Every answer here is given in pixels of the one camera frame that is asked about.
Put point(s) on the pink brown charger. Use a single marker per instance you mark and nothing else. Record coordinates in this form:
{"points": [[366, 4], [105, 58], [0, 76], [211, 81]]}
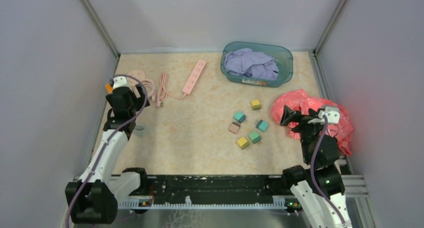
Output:
{"points": [[234, 127]]}

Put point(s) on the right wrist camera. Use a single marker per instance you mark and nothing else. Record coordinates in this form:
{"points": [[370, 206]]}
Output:
{"points": [[327, 114]]}

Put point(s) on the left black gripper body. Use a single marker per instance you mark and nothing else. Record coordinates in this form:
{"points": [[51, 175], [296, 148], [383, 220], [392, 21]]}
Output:
{"points": [[138, 102]]}

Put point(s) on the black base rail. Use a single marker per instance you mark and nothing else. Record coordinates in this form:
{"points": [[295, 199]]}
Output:
{"points": [[213, 192]]}

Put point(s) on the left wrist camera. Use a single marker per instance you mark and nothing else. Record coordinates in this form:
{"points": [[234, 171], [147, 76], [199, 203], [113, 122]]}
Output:
{"points": [[115, 83]]}

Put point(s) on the green charger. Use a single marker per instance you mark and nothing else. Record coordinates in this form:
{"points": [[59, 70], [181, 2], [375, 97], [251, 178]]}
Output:
{"points": [[255, 137]]}

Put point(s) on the orange power strip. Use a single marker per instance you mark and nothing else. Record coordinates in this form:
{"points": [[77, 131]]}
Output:
{"points": [[139, 130]]}

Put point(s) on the teal plastic basin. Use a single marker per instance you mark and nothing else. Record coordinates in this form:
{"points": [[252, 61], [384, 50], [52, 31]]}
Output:
{"points": [[283, 58]]}

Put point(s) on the purple cloth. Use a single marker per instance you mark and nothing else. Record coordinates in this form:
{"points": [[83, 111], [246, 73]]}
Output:
{"points": [[252, 64]]}

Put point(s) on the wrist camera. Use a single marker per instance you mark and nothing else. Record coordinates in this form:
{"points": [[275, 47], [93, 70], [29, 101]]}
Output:
{"points": [[115, 83], [327, 114]]}

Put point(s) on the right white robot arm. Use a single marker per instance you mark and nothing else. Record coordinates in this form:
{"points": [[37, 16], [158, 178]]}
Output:
{"points": [[320, 188]]}

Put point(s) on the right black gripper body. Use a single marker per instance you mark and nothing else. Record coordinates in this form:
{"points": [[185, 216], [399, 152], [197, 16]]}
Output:
{"points": [[313, 129]]}

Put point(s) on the yellow charger near basin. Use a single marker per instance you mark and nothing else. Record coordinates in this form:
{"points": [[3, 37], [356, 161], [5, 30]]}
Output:
{"points": [[256, 105]]}

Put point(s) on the pink round power strip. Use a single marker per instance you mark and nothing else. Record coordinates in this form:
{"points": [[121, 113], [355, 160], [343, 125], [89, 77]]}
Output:
{"points": [[148, 83]]}

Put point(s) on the teal charger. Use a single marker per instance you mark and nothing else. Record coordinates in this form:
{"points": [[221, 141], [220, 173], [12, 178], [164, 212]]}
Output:
{"points": [[262, 125], [239, 117]]}

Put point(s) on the pink long power strip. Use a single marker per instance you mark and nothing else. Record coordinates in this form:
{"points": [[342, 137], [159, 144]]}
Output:
{"points": [[162, 92]]}

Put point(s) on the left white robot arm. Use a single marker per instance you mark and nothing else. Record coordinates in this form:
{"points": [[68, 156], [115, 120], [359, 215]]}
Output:
{"points": [[93, 198]]}

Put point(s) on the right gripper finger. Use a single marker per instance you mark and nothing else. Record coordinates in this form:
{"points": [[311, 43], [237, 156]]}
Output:
{"points": [[294, 135], [289, 116]]}

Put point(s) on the yellow charger front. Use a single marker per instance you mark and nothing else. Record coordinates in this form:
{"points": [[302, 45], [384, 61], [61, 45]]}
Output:
{"points": [[243, 143]]}

